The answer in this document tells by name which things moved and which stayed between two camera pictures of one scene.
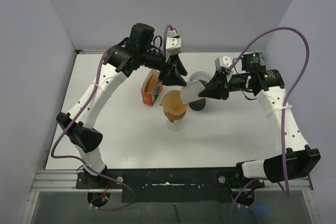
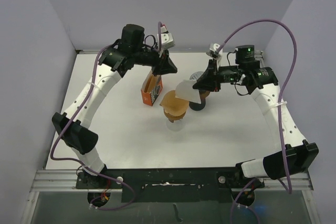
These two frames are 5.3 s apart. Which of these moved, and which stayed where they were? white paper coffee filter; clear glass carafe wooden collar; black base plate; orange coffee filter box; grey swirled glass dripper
Moved: white paper coffee filter
Stayed: orange coffee filter box; clear glass carafe wooden collar; grey swirled glass dripper; black base plate
